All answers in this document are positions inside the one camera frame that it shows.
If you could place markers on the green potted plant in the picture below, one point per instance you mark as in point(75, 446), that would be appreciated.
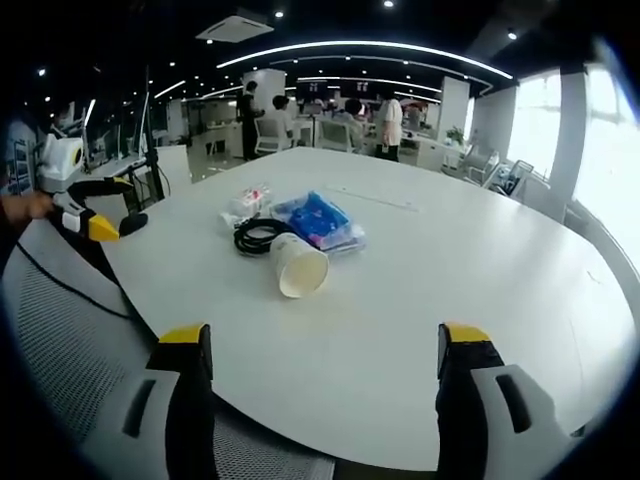
point(456, 135)

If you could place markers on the blue plastic packet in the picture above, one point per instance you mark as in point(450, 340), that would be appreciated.
point(320, 217)

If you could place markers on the white round table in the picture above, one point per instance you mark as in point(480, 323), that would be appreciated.
point(400, 300)

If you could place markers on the person's left hand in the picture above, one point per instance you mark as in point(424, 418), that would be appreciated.
point(41, 205)

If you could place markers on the white red plastic packet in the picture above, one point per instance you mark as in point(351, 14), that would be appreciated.
point(247, 202)

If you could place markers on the dark wall screen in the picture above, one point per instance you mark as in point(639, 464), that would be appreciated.
point(312, 89)
point(364, 87)

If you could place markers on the ceiling air conditioner unit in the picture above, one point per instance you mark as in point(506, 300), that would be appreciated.
point(235, 26)

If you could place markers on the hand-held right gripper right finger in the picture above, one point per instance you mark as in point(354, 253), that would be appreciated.
point(460, 410)

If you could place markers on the white office desk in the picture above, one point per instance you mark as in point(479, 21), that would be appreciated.
point(117, 165)

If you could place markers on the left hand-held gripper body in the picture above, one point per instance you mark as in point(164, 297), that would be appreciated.
point(56, 160)

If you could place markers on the grey mesh office chair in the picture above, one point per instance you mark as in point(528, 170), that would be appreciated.
point(65, 350)

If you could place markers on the white paper cup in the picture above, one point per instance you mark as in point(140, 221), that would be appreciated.
point(300, 267)

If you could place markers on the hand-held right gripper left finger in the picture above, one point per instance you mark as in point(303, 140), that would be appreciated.
point(190, 400)

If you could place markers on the small black object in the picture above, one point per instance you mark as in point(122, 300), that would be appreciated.
point(134, 223)

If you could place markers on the white office chair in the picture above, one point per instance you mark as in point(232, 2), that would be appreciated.
point(517, 177)
point(270, 135)
point(337, 135)
point(482, 167)

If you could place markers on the black monitor stand pole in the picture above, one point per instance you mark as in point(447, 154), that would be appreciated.
point(152, 150)

